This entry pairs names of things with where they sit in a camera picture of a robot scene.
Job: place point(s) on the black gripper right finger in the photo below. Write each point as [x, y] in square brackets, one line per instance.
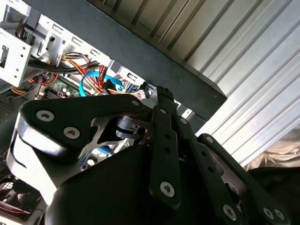
[211, 168]

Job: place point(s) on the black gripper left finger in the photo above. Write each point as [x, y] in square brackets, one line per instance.
[70, 112]

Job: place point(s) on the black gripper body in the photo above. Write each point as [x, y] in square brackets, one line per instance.
[105, 192]

